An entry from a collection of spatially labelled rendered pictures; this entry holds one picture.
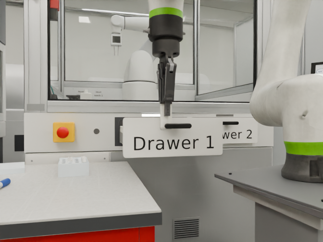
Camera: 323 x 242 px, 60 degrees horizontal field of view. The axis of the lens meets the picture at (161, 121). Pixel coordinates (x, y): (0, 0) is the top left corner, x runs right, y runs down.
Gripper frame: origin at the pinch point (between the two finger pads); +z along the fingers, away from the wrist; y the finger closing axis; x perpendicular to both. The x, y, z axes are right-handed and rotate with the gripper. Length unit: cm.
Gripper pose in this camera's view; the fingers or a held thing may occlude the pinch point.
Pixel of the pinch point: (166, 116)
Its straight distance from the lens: 76.3
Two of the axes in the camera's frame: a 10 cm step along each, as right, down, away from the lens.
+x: 9.7, 0.0, 2.3
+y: 2.3, 0.1, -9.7
